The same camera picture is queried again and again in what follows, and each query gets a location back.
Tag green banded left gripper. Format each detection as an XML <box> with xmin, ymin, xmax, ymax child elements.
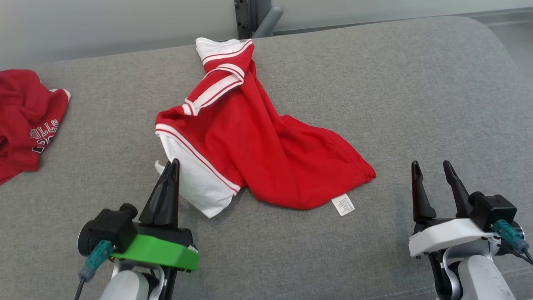
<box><xmin>112</xmin><ymin>158</ymin><xmax>199</xmax><ymax>273</ymax></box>

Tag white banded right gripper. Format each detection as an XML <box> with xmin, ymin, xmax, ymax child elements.
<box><xmin>408</xmin><ymin>160</ymin><xmax>500</xmax><ymax>258</ymax></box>

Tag red white-sleeved t-shirt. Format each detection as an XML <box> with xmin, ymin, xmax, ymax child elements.
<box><xmin>154</xmin><ymin>37</ymin><xmax>377</xmax><ymax>218</ymax></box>

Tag red Bulls jersey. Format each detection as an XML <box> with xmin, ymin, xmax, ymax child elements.
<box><xmin>0</xmin><ymin>69</ymin><xmax>71</xmax><ymax>186</ymax></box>

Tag light grey slanted tube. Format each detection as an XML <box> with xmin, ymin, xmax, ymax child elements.
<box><xmin>252</xmin><ymin>6</ymin><xmax>284</xmax><ymax>39</ymax></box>

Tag right teal-plug black cable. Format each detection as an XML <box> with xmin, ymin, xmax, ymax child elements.
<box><xmin>491</xmin><ymin>220</ymin><xmax>533</xmax><ymax>265</ymax></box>

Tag teal-plug black cable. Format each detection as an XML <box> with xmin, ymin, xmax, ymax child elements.
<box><xmin>491</xmin><ymin>220</ymin><xmax>533</xmax><ymax>265</ymax></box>
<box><xmin>74</xmin><ymin>240</ymin><xmax>114</xmax><ymax>300</ymax></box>

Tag left teal-plug black cable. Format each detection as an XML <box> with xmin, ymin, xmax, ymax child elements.
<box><xmin>74</xmin><ymin>240</ymin><xmax>114</xmax><ymax>300</ymax></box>

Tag dark grey metal post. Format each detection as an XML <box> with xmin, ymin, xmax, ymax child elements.
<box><xmin>234</xmin><ymin>0</ymin><xmax>261</xmax><ymax>40</ymax></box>

